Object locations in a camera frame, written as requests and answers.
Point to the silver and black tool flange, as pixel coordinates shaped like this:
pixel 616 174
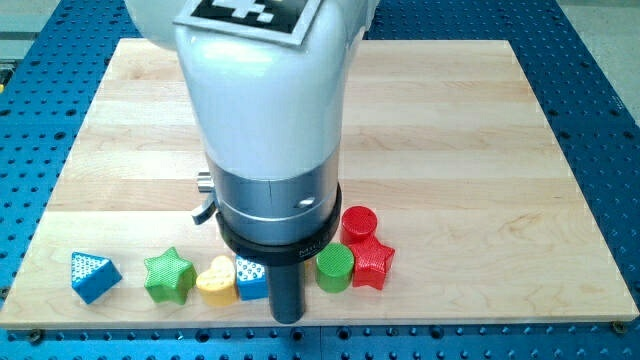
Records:
pixel 275 222

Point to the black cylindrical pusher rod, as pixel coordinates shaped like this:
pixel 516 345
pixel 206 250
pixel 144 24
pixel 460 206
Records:
pixel 286 292

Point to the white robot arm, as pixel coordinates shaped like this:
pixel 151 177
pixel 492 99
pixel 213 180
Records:
pixel 266 80

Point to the blue cube block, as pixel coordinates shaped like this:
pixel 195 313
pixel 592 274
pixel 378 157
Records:
pixel 250 279

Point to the red star block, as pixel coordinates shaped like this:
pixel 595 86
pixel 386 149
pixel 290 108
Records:
pixel 372 262

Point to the green star block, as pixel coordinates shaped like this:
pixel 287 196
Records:
pixel 169 277

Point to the blue triangle block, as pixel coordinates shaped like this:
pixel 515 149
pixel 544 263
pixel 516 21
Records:
pixel 92 276

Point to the green cylinder block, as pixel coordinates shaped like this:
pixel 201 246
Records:
pixel 334 267

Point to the yellow heart block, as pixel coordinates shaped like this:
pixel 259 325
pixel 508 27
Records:
pixel 217 284

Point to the red cylinder block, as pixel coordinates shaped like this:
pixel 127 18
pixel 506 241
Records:
pixel 357 224

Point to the light wooden board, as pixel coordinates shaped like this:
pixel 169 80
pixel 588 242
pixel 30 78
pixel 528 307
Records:
pixel 444 140

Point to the black white fiducial marker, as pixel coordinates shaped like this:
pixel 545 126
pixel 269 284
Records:
pixel 284 22

